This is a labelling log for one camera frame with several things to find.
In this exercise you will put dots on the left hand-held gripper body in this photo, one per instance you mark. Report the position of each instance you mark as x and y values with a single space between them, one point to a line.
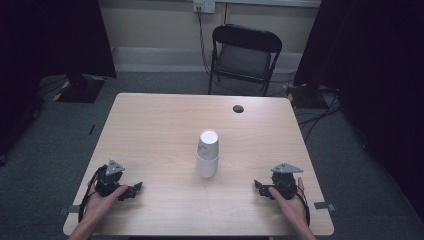
107 182

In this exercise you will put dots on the white wall socket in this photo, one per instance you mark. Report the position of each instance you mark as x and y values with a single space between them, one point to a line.
204 5

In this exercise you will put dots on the person's right hand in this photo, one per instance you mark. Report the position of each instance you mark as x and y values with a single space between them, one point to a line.
291 208

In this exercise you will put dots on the white paper cup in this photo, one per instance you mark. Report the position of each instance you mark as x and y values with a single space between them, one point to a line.
206 166
208 143

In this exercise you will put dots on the grey tape strip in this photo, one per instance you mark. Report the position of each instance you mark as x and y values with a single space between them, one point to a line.
325 206
70 210

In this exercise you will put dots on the small black floor marker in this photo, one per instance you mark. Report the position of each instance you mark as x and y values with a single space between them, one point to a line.
92 129

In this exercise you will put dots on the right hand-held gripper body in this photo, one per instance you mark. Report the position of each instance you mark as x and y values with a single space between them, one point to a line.
285 184

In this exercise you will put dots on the person's left hand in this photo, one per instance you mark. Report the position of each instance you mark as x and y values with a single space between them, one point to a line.
100 205

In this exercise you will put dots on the black stand base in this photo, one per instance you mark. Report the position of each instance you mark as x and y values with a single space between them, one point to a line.
80 88
303 96

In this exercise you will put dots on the black folding chair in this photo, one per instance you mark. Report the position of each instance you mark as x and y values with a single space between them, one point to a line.
245 58

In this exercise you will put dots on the black round table grommet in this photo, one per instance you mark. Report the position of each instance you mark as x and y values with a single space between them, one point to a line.
238 109

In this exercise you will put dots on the dark curtain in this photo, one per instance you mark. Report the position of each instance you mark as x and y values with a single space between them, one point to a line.
50 36
373 50

